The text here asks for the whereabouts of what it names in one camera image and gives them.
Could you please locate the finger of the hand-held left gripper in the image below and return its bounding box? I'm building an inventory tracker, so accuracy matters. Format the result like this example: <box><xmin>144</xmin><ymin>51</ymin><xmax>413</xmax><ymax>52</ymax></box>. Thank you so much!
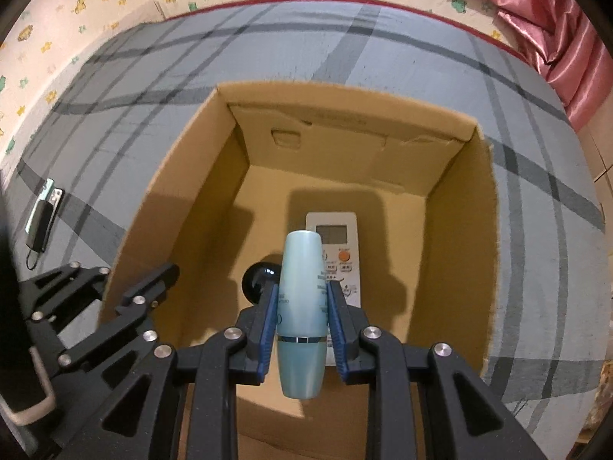
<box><xmin>18</xmin><ymin>263</ymin><xmax>112</xmax><ymax>360</ymax></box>
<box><xmin>48</xmin><ymin>263</ymin><xmax>182</xmax><ymax>380</ymax></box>

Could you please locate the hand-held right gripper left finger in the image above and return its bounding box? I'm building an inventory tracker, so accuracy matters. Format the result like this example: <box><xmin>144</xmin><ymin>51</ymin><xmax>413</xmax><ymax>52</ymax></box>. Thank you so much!
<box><xmin>57</xmin><ymin>282</ymin><xmax>281</xmax><ymax>460</ymax></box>

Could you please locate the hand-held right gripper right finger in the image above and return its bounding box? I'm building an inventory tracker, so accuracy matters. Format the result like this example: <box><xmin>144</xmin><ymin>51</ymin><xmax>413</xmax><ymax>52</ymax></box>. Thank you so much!
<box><xmin>326</xmin><ymin>280</ymin><xmax>549</xmax><ymax>460</ymax></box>

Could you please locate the teal cosmetic bottle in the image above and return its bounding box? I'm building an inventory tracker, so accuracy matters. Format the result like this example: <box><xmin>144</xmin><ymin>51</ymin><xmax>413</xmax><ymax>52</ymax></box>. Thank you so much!
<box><xmin>275</xmin><ymin>230</ymin><xmax>329</xmax><ymax>399</ymax></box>

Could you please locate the black round mount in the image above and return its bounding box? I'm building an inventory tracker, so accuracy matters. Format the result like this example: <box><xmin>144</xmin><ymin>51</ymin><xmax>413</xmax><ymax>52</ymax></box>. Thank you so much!
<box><xmin>241</xmin><ymin>263</ymin><xmax>283</xmax><ymax>306</ymax></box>

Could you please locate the white remote control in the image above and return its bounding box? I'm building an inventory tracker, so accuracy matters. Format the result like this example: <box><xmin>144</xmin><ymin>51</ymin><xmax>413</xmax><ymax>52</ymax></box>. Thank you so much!
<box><xmin>305</xmin><ymin>211</ymin><xmax>361</xmax><ymax>307</ymax></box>

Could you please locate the brown cardboard box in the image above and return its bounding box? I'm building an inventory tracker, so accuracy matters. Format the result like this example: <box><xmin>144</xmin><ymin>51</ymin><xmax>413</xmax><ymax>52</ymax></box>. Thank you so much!
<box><xmin>98</xmin><ymin>81</ymin><xmax>501</xmax><ymax>460</ymax></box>

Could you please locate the black power bank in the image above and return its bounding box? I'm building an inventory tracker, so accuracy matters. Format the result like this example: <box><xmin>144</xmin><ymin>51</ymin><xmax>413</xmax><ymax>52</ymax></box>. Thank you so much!
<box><xmin>26</xmin><ymin>201</ymin><xmax>54</xmax><ymax>254</ymax></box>

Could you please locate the teal smartphone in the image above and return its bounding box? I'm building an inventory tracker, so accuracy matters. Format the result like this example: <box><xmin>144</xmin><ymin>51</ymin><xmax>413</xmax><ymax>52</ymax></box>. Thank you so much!
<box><xmin>25</xmin><ymin>178</ymin><xmax>55</xmax><ymax>238</ymax></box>

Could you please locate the grey plaid blanket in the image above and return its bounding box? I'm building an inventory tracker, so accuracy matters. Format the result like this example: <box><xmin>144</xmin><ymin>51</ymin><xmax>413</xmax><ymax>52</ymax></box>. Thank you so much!
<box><xmin>0</xmin><ymin>0</ymin><xmax>609</xmax><ymax>434</ymax></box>

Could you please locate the beige wardrobe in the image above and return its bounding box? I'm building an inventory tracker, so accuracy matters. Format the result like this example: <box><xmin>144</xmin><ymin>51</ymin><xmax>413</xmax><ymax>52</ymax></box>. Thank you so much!
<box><xmin>577</xmin><ymin>120</ymin><xmax>613</xmax><ymax>192</ymax></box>

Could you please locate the pink satin curtain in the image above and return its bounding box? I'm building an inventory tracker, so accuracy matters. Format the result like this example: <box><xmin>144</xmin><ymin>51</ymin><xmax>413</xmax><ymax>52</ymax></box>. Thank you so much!
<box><xmin>460</xmin><ymin>0</ymin><xmax>613</xmax><ymax>130</ymax></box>

